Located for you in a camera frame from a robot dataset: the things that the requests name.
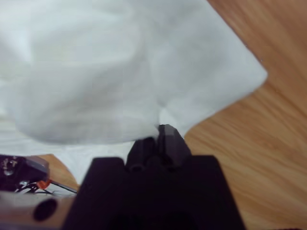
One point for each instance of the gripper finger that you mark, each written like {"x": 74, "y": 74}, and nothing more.
{"x": 172, "y": 143}
{"x": 141, "y": 153}

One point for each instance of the white t-shirt with black print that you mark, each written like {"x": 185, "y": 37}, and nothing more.
{"x": 96, "y": 72}

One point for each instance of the orange clamp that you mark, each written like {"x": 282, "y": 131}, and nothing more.
{"x": 43, "y": 185}

